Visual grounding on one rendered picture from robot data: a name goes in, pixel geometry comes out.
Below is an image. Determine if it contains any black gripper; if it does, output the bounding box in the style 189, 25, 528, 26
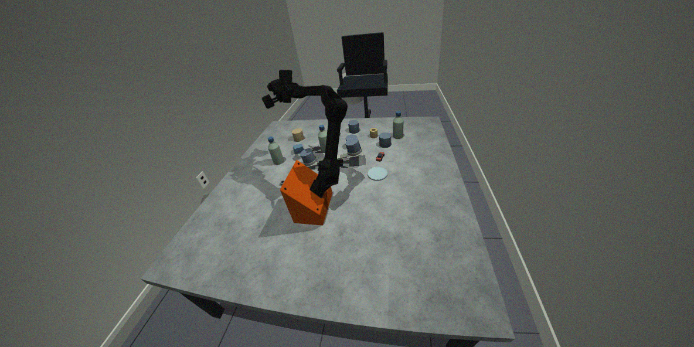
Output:
262, 90, 283, 108

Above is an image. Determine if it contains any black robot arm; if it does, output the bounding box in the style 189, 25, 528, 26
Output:
267, 70, 348, 198

